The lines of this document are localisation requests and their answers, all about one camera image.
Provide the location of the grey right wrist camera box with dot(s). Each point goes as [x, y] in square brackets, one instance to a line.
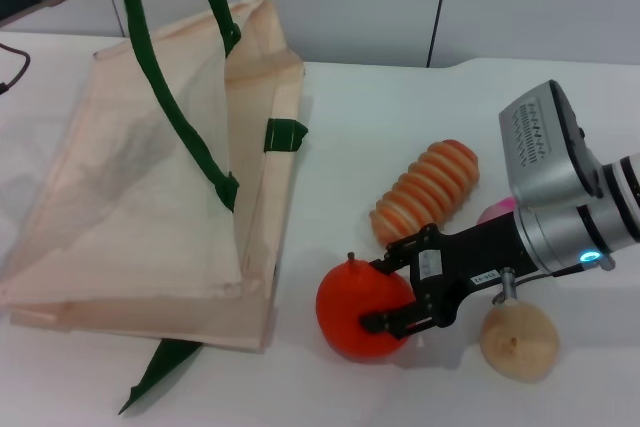
[545, 147]

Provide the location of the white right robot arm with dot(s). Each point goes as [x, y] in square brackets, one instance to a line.
[590, 227]

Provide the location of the tan toy pear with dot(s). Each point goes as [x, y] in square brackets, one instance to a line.
[520, 342]

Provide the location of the orange toy fruit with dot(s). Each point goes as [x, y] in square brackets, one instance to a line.
[360, 307]

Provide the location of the ribbed orange toy bread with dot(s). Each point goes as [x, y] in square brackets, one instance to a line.
[430, 187]

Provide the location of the pink toy peach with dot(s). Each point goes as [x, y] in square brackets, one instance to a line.
[497, 212]

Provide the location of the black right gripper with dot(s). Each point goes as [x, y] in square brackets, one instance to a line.
[470, 262]

